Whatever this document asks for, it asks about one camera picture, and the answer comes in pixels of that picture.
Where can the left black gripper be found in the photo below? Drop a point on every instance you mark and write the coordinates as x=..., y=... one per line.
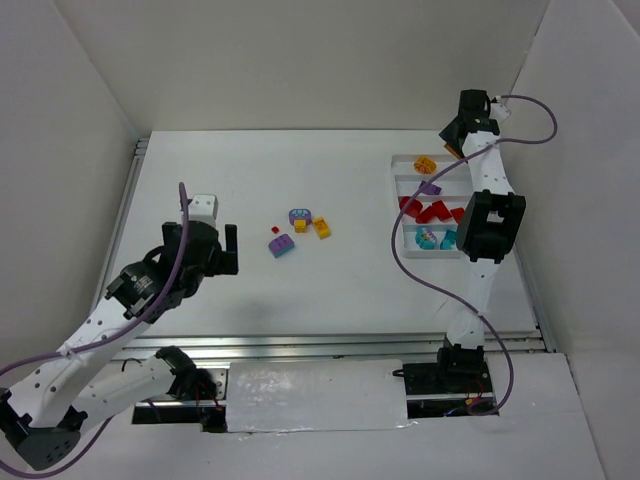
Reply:
x=211, y=248

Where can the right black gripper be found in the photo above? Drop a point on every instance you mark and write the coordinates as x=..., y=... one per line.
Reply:
x=451, y=134

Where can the yellow oval lego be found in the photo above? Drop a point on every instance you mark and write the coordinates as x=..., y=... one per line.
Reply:
x=424, y=165

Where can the purple curved lego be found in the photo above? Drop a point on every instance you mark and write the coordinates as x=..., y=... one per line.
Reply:
x=281, y=245

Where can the purple fan lego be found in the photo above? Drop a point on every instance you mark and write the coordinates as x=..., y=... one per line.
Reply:
x=429, y=189

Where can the purple flower lego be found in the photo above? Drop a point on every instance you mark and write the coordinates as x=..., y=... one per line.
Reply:
x=300, y=214

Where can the small yellow lego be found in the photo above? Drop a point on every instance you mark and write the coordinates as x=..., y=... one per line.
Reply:
x=300, y=226

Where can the red arch lego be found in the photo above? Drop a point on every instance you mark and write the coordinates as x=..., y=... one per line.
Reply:
x=436, y=211

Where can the yellow curved lego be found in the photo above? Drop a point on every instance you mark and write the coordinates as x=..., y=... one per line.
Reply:
x=321, y=227

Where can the teal square lego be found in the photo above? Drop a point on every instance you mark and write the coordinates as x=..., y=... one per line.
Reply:
x=449, y=240

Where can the teal oval lego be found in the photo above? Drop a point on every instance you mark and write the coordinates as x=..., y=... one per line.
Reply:
x=425, y=239

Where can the red flower lego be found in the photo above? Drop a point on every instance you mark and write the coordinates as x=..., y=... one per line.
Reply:
x=412, y=208

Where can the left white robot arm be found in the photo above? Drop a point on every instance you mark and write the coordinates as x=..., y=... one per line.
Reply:
x=44, y=416

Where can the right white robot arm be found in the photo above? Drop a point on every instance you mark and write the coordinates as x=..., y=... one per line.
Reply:
x=485, y=234

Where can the white compartment tray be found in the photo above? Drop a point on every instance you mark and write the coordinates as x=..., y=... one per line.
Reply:
x=485, y=172

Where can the white foam board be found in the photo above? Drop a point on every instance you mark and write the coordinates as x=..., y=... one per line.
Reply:
x=332, y=395

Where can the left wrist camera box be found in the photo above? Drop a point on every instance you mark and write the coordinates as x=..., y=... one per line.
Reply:
x=203, y=208

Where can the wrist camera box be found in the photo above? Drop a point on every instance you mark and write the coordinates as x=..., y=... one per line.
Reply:
x=498, y=110
x=203, y=208

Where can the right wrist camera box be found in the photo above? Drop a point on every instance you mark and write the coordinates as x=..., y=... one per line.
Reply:
x=498, y=110

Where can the aluminium frame rail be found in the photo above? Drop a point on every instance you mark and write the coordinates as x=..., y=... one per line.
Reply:
x=227, y=349

